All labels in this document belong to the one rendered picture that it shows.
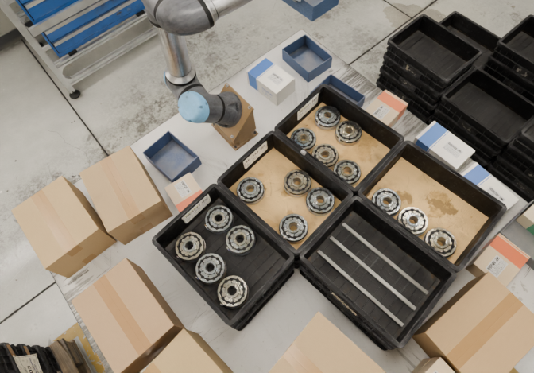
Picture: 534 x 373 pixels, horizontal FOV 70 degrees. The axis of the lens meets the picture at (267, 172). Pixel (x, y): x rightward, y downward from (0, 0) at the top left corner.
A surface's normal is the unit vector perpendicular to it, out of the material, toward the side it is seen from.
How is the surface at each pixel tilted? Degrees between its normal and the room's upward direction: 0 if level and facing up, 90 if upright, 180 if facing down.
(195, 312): 0
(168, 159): 0
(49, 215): 0
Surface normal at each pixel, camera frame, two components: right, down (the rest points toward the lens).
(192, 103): -0.51, 0.18
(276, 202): -0.07, -0.45
